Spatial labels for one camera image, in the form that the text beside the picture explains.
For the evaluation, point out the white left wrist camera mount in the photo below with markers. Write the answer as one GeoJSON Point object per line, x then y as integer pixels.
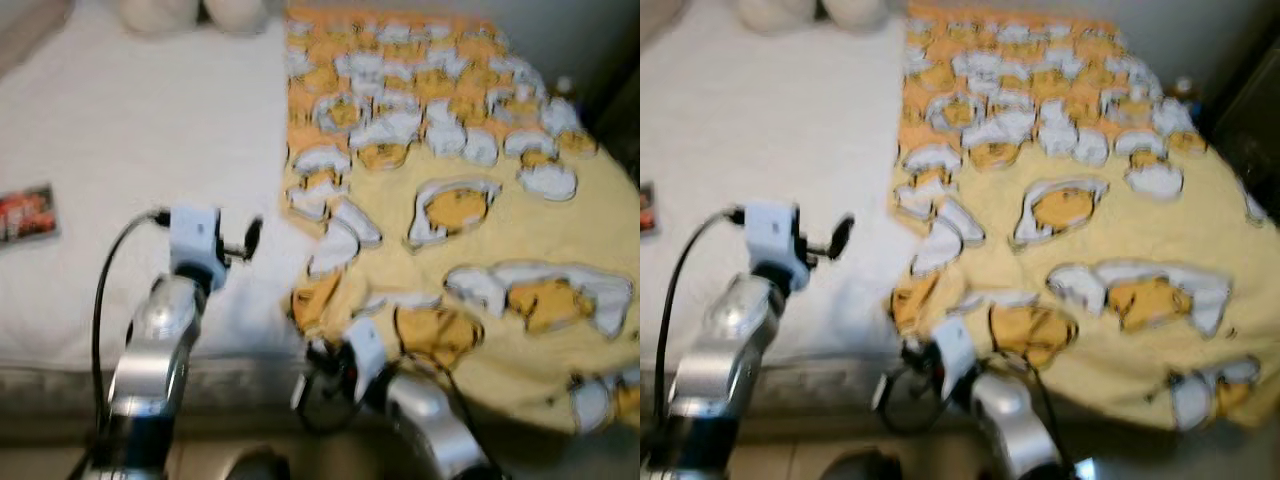
{"type": "Point", "coordinates": [772, 240]}
{"type": "Point", "coordinates": [193, 240]}

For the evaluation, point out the cream plush toy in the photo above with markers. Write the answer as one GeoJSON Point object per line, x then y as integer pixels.
{"type": "Point", "coordinates": [810, 12]}
{"type": "Point", "coordinates": [190, 12]}

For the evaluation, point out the white quilted mattress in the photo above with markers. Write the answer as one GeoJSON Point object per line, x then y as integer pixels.
{"type": "Point", "coordinates": [780, 120]}
{"type": "Point", "coordinates": [150, 120]}

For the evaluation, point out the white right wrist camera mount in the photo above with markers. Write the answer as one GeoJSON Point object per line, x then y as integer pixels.
{"type": "Point", "coordinates": [366, 345]}
{"type": "Point", "coordinates": [957, 345]}

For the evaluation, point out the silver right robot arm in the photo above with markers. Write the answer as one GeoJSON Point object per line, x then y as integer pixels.
{"type": "Point", "coordinates": [1010, 420]}
{"type": "Point", "coordinates": [430, 420]}

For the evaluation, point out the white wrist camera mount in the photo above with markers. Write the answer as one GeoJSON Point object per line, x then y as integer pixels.
{"type": "Point", "coordinates": [366, 345]}
{"type": "Point", "coordinates": [193, 240]}
{"type": "Point", "coordinates": [772, 240]}
{"type": "Point", "coordinates": [957, 345]}

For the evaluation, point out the clear water bottle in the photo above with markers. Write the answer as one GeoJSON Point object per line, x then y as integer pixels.
{"type": "Point", "coordinates": [566, 88]}
{"type": "Point", "coordinates": [1187, 92]}

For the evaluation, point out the dark wardrobe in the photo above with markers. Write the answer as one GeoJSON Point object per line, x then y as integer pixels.
{"type": "Point", "coordinates": [622, 130]}
{"type": "Point", "coordinates": [1250, 130]}

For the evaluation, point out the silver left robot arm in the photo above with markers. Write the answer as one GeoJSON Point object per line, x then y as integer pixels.
{"type": "Point", "coordinates": [720, 350]}
{"type": "Point", "coordinates": [150, 350]}

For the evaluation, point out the yellow cartoon egg blanket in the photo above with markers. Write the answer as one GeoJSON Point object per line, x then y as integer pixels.
{"type": "Point", "coordinates": [1200, 230]}
{"type": "Point", "coordinates": [560, 215]}

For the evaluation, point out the left robot leg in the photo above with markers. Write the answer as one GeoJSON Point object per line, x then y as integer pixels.
{"type": "Point", "coordinates": [258, 465]}
{"type": "Point", "coordinates": [865, 465]}

